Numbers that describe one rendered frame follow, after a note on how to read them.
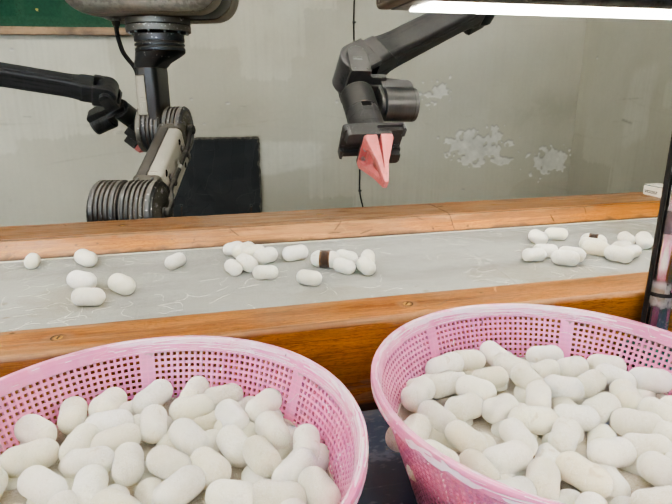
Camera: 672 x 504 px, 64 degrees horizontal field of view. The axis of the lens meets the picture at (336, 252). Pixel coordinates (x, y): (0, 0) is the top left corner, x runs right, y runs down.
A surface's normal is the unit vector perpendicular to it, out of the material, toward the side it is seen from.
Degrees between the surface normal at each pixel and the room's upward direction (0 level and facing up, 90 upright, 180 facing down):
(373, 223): 45
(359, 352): 90
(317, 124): 90
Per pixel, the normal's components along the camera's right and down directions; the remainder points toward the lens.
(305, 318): 0.00, -0.96
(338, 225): 0.16, -0.48
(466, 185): 0.14, 0.28
